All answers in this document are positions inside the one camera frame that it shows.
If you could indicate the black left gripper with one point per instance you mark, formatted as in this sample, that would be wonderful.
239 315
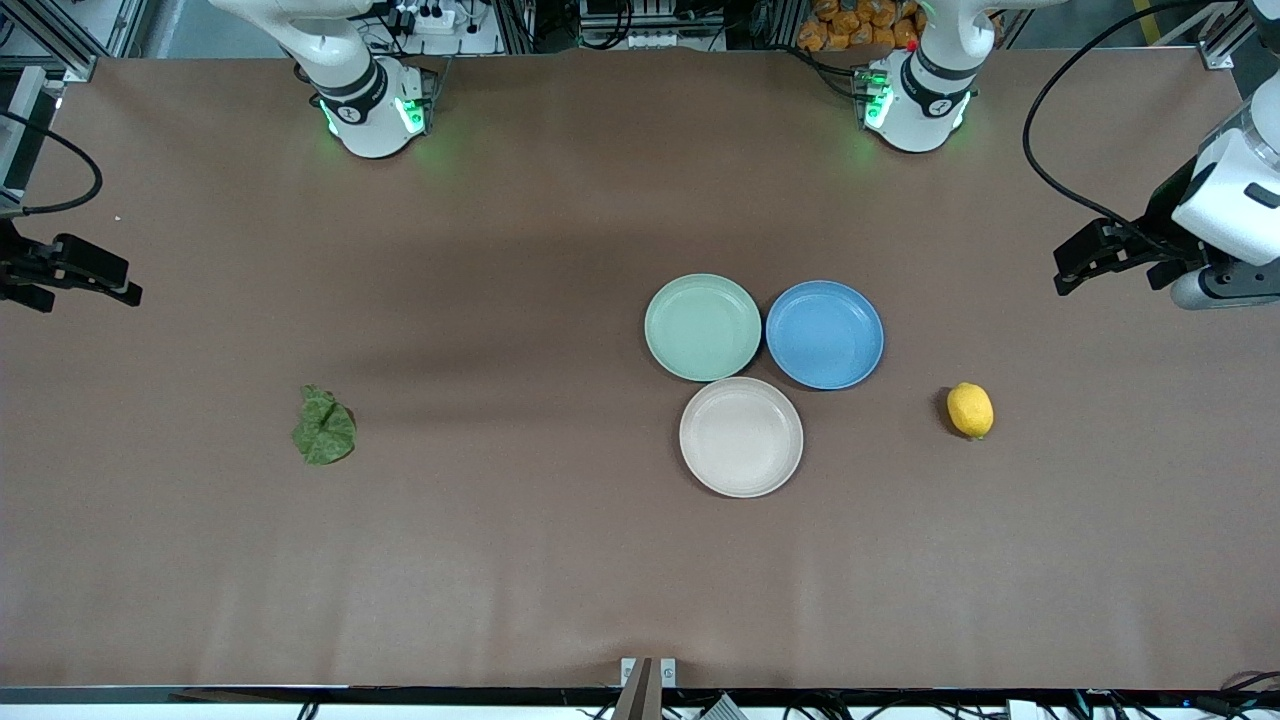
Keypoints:
1166 216

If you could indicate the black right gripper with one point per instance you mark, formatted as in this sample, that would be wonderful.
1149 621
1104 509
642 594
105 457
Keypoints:
18 268

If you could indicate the yellow lemon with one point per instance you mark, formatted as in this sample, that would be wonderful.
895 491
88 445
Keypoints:
970 410

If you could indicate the green lettuce leaf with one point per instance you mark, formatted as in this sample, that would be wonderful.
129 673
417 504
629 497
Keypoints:
324 430

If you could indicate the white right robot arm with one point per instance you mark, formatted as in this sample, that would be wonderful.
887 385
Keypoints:
365 105

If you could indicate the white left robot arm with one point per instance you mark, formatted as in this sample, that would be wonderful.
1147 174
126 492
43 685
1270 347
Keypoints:
925 110

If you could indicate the blue plate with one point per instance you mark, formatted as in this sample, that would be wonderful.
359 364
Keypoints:
825 335

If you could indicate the pile of orange packets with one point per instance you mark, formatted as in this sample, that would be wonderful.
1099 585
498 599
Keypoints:
860 25

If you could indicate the beige plate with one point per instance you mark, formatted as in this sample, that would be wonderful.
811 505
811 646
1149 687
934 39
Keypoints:
741 437

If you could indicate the pale green plate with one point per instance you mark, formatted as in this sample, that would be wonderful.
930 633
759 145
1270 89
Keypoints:
703 327

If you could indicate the white power strip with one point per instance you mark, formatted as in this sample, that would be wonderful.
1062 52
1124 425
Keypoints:
425 18

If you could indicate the small white box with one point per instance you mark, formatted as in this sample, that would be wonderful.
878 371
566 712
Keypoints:
1025 710

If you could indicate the grey finned electronics box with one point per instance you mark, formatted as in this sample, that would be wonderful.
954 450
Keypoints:
720 710

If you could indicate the aluminium frame profile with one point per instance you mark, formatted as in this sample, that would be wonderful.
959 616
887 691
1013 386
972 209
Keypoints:
1218 55
40 68

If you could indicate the aluminium camera mount post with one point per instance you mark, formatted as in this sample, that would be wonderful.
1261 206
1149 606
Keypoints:
640 700

